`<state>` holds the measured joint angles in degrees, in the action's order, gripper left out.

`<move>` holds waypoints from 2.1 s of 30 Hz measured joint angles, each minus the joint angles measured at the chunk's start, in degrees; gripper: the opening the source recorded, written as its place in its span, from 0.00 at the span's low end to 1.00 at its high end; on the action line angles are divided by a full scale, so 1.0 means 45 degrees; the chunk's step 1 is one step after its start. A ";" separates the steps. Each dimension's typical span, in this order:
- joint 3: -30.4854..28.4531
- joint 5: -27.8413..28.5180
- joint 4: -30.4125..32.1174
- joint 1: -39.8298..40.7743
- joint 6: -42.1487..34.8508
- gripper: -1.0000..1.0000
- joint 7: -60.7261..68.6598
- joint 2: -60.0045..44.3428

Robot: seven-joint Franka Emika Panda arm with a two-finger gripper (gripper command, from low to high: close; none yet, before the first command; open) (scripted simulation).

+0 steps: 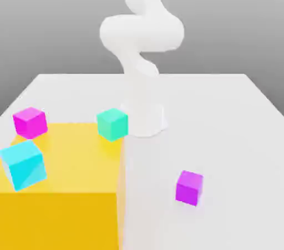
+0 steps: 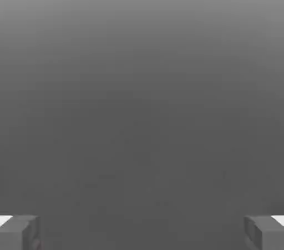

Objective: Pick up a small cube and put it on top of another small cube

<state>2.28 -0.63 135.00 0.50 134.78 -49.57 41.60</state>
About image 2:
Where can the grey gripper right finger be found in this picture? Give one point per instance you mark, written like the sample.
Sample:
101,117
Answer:
267,232

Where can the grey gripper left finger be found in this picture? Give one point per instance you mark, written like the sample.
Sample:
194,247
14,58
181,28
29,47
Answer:
15,232

